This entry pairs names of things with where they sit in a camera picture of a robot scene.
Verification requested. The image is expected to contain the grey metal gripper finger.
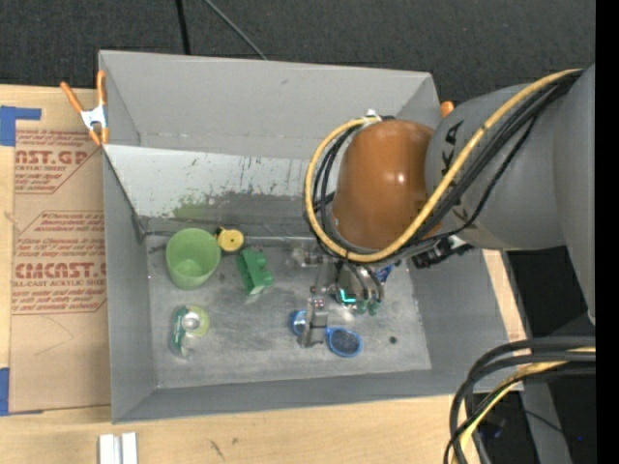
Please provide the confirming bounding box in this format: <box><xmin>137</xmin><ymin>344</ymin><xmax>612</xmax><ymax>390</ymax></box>
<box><xmin>297</xmin><ymin>298</ymin><xmax>332</xmax><ymax>349</ymax></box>
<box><xmin>290</xmin><ymin>245</ymin><xmax>324</xmax><ymax>269</ymax></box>

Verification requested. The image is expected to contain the grey metal bin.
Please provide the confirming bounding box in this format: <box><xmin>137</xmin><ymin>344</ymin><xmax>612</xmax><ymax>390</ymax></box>
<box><xmin>98</xmin><ymin>49</ymin><xmax>526</xmax><ymax>425</ymax></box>

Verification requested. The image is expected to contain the green toy building block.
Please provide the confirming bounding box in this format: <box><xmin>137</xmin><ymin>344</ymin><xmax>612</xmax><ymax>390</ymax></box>
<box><xmin>234</xmin><ymin>246</ymin><xmax>275</xmax><ymax>296</ymax></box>

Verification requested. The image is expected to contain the yellow round tape measure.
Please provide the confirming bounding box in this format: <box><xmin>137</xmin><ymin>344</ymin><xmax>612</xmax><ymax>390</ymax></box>
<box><xmin>215</xmin><ymin>226</ymin><xmax>245</xmax><ymax>253</ymax></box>

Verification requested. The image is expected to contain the green plastic cup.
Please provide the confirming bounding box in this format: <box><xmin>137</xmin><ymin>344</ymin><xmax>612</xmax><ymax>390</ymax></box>
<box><xmin>164</xmin><ymin>227</ymin><xmax>222</xmax><ymax>291</ymax></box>

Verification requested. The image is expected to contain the clear and green round container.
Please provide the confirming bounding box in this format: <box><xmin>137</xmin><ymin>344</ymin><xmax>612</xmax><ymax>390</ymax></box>
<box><xmin>166</xmin><ymin>304</ymin><xmax>212</xmax><ymax>360</ymax></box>

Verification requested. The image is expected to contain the brown cardboard board, red print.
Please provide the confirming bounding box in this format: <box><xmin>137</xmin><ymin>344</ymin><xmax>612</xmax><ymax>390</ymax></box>
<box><xmin>0</xmin><ymin>83</ymin><xmax>113</xmax><ymax>416</ymax></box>

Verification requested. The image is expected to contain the black cylinder on white bracket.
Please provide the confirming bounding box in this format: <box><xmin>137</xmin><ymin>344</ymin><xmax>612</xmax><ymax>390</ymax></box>
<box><xmin>410</xmin><ymin>236</ymin><xmax>476</xmax><ymax>271</ymax></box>

